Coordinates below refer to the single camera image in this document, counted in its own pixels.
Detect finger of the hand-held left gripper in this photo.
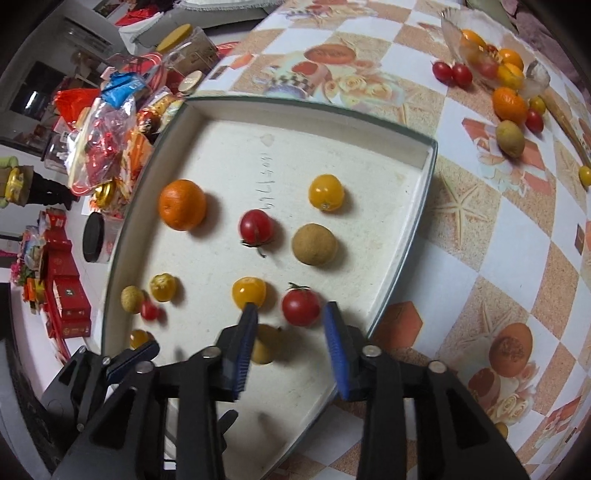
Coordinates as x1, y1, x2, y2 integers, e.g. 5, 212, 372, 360
104, 342, 160, 384
215, 408, 240, 444

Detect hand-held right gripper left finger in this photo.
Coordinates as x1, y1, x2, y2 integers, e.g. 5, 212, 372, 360
51, 302, 259, 480

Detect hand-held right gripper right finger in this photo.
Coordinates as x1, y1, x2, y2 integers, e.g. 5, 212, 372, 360
323, 301, 532, 480

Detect olive yellow round fruit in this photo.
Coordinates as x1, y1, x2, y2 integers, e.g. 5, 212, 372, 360
249, 323, 283, 365

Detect small red cherry tomato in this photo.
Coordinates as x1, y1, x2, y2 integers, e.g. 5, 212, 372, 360
140, 300, 166, 322

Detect small brown fruit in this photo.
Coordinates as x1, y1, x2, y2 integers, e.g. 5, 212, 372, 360
120, 285, 145, 315

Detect white tray with dark rim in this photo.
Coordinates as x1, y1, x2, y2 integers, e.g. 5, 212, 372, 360
99, 95, 438, 480

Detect red boxes on floor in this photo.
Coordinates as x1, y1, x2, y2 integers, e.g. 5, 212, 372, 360
44, 272, 93, 340

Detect black lidded jar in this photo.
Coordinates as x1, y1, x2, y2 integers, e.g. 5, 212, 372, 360
82, 211, 122, 264

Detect red gift box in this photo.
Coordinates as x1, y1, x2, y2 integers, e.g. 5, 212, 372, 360
41, 208, 81, 278

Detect mandarin orange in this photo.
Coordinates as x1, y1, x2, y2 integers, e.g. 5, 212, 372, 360
158, 178, 208, 232
492, 86, 528, 124

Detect gold ingot ornament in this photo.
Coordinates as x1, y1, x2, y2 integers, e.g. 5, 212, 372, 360
91, 181, 120, 209

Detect checkered printed tablecloth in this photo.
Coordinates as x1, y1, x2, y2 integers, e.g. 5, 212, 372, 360
198, 0, 591, 480

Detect green and yellow toy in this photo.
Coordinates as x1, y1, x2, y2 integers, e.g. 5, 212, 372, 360
0, 156, 33, 209

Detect snack packets pile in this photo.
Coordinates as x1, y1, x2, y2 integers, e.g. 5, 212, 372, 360
68, 95, 155, 197

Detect red plastic bag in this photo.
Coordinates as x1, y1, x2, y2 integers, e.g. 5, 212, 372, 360
53, 88, 101, 121

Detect blue snack packet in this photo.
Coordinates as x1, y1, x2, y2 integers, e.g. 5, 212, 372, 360
100, 73, 149, 108

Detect round wooden lid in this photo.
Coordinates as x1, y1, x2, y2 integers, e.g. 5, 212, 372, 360
178, 71, 205, 96

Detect dark glass cabinet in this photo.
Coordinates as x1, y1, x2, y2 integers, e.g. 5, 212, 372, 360
9, 60, 63, 121

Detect plastic jar with yellow lid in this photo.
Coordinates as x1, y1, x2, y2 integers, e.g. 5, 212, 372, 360
156, 23, 219, 79

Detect long wooden stick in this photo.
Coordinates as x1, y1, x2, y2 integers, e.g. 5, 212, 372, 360
540, 90, 591, 167

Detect orange kumquat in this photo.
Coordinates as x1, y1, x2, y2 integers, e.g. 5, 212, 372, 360
461, 29, 488, 51
499, 48, 525, 70
496, 65, 526, 90

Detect clear glass bowl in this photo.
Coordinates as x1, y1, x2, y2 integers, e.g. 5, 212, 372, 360
440, 8, 551, 95

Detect green cushion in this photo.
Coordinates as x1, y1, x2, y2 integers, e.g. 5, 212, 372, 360
466, 0, 514, 21

